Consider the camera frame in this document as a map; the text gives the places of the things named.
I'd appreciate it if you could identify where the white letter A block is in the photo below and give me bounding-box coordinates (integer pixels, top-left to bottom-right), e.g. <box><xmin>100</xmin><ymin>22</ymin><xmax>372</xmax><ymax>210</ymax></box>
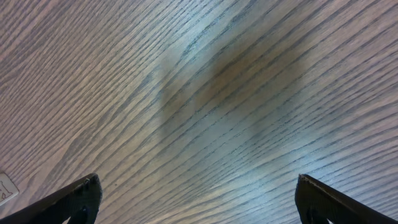
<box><xmin>0</xmin><ymin>173</ymin><xmax>19</xmax><ymax>206</ymax></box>

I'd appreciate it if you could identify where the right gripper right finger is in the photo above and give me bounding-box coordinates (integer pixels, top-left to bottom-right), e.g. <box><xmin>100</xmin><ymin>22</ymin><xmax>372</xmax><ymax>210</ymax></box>
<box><xmin>295</xmin><ymin>174</ymin><xmax>397</xmax><ymax>224</ymax></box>

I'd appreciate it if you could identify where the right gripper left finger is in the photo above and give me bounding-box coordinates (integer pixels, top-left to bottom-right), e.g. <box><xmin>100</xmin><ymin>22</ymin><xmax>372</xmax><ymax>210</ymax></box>
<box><xmin>1</xmin><ymin>173</ymin><xmax>103</xmax><ymax>224</ymax></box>

